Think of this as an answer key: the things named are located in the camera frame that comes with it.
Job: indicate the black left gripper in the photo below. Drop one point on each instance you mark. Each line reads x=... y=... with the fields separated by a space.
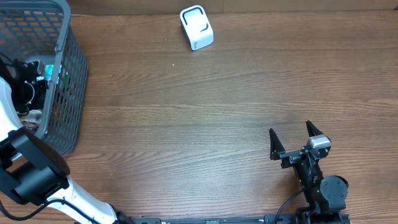
x=43 y=85

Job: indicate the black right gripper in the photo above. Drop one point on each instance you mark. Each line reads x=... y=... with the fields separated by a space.
x=291 y=157

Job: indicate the teal snack packet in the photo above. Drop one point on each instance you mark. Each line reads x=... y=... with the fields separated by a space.
x=48 y=72

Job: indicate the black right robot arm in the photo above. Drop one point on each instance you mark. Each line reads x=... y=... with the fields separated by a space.
x=325 y=196

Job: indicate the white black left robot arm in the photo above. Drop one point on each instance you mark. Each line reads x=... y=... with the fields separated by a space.
x=33 y=172

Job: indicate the white black barcode scanner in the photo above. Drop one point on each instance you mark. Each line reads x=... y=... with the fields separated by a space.
x=196 y=27

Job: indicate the brown white snack packet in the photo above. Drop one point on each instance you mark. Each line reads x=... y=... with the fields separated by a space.
x=32 y=120

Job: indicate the grey plastic mesh basket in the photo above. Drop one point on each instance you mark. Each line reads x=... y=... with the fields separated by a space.
x=41 y=30

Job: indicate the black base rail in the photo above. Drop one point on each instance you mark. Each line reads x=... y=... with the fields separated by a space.
x=211 y=221

